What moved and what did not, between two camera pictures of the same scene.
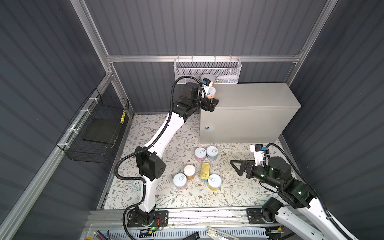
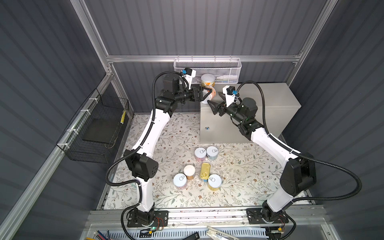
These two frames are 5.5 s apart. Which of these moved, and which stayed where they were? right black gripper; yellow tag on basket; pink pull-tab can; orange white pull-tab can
Moved: right black gripper
Stayed: yellow tag on basket; orange white pull-tab can; pink pull-tab can
